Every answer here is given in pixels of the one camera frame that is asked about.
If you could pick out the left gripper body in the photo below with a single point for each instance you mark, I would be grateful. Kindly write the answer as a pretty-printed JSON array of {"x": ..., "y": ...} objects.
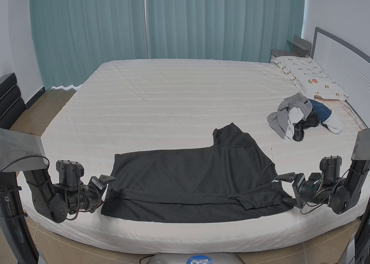
[{"x": 94, "y": 195}]

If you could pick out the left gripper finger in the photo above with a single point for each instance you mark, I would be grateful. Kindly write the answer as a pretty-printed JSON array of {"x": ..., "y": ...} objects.
[{"x": 108, "y": 179}]

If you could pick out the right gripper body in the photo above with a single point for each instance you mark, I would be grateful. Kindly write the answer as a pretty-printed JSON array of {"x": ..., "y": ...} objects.
[{"x": 306, "y": 190}]

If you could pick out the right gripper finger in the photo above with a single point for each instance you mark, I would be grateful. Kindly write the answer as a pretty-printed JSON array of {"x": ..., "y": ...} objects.
[
  {"x": 287, "y": 177},
  {"x": 293, "y": 202}
]

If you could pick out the black T-shirt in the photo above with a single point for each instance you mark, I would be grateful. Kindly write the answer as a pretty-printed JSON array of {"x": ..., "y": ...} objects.
[{"x": 188, "y": 176}]

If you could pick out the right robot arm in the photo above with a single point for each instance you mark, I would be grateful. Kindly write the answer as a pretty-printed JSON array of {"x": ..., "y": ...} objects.
[{"x": 355, "y": 182}]

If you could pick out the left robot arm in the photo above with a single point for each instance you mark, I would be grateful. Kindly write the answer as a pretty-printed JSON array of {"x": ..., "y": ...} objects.
[{"x": 40, "y": 190}]

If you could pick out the pile of clothes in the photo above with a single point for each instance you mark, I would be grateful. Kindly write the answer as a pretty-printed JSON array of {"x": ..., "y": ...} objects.
[{"x": 281, "y": 118}]

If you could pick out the bed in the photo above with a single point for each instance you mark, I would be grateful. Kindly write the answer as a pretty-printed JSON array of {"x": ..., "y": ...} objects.
[{"x": 173, "y": 98}]

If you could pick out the white printed pillow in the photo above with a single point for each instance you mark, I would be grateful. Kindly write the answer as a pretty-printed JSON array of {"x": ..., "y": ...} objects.
[{"x": 312, "y": 76}]

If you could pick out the black chest of drawers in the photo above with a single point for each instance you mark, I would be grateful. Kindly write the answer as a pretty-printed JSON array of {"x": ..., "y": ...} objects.
[{"x": 11, "y": 101}]

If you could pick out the grey bedside table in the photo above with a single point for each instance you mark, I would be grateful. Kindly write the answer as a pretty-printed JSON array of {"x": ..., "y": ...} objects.
[{"x": 300, "y": 43}]

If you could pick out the blue-green curtain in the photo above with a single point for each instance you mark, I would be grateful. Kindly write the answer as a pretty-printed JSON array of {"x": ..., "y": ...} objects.
[
  {"x": 86, "y": 20},
  {"x": 225, "y": 11}
]

